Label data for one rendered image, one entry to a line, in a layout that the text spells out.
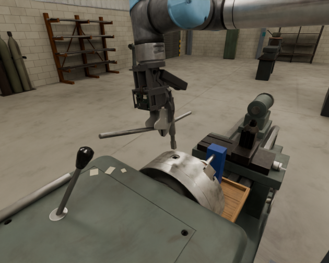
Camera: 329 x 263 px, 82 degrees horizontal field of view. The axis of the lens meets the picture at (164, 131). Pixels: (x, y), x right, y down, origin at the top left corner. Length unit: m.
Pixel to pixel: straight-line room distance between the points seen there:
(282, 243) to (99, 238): 1.86
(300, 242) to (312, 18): 1.97
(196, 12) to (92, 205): 0.46
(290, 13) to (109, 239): 0.54
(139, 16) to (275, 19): 0.28
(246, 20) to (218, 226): 0.43
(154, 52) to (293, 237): 2.03
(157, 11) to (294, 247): 2.05
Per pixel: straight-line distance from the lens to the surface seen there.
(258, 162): 1.19
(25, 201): 0.56
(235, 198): 1.05
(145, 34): 0.49
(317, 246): 2.29
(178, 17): 0.42
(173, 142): 0.61
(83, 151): 0.41
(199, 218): 0.46
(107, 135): 0.45
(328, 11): 0.45
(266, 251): 2.04
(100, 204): 0.50
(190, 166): 0.62
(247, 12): 0.48
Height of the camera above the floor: 1.61
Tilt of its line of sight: 28 degrees down
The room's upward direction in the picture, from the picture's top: straight up
